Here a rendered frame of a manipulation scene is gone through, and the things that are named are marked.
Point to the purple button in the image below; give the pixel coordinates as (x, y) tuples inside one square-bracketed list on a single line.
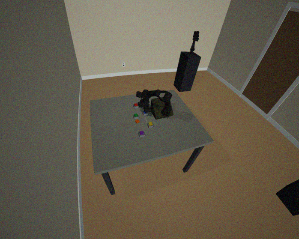
[(141, 133)]

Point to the yellow button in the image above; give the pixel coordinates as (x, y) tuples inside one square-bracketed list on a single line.
[(150, 125)]

